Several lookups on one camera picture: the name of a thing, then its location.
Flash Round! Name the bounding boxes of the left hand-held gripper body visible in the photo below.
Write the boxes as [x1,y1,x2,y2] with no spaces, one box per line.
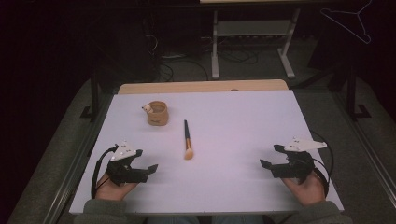
[106,140,149,188]

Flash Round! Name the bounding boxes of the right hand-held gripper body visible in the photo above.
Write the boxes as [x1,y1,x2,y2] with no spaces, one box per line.
[270,136,328,185]

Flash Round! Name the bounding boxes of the brown cup with bear figure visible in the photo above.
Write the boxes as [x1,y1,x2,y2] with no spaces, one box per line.
[141,100,170,127]

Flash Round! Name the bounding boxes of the makeup brush with dark handle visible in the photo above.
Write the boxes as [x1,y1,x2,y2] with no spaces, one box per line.
[183,119,194,161]

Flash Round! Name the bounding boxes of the person's left hand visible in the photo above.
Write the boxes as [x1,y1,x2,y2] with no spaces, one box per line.
[94,172,138,202]

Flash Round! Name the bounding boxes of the person's right hand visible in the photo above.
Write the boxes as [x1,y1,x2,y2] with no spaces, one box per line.
[281,171,327,207]

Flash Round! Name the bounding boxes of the white table cover board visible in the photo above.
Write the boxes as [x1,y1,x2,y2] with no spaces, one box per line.
[68,90,345,217]

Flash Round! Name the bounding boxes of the black metal stand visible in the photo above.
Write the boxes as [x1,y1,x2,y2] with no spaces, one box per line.
[79,66,101,121]
[346,65,372,121]

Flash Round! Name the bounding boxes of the wooden table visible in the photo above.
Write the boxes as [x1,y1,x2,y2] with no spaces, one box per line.
[117,78,290,95]

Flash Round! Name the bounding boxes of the white power strip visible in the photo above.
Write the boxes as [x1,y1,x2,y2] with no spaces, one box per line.
[161,53,189,60]

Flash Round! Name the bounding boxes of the white clothes hanger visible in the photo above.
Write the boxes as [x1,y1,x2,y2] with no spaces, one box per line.
[319,0,374,45]

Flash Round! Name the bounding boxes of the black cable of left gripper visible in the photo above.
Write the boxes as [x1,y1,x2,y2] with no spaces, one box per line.
[91,144,120,200]

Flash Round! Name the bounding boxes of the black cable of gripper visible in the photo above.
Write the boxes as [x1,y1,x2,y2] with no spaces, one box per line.
[91,144,120,200]
[310,130,334,198]

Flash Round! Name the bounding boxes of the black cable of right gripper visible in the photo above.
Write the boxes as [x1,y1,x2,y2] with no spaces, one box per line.
[310,130,334,198]

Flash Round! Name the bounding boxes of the metal floor rail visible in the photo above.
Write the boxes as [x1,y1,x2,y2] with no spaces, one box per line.
[331,91,396,200]
[42,92,114,224]

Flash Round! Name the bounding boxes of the black floor cables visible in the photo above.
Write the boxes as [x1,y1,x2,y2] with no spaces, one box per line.
[141,17,260,82]

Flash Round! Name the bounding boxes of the white metal desk frame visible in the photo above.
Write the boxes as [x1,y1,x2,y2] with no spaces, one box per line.
[210,7,302,80]

